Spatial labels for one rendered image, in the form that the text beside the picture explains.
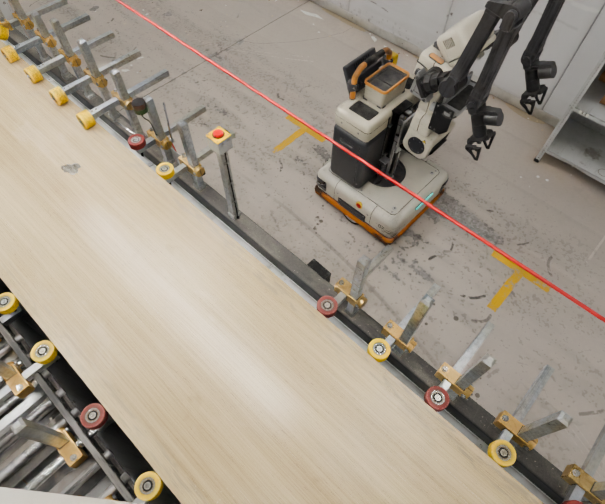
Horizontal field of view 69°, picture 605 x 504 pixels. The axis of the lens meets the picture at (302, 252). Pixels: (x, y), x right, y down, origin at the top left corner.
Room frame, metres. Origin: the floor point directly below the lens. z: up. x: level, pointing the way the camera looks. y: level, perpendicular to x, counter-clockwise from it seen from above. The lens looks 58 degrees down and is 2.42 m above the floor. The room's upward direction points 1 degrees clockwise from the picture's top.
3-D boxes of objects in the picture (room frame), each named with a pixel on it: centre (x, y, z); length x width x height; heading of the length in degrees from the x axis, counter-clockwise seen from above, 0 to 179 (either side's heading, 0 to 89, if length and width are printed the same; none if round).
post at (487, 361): (0.43, -0.59, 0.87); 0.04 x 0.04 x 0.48; 48
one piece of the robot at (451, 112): (1.76, -0.74, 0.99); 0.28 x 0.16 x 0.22; 137
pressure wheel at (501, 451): (0.20, -0.65, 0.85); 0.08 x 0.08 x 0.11
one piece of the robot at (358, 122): (2.02, -0.46, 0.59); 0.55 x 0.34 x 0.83; 137
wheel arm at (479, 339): (0.51, -0.60, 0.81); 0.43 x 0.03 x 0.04; 138
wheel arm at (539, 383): (0.34, -0.79, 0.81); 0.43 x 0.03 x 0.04; 138
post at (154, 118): (1.61, 0.71, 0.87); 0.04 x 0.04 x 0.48; 48
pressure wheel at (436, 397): (0.37, -0.47, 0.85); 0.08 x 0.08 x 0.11
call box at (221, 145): (1.27, 0.33, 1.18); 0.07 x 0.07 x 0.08; 48
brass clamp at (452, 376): (0.45, -0.57, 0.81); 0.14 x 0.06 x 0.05; 48
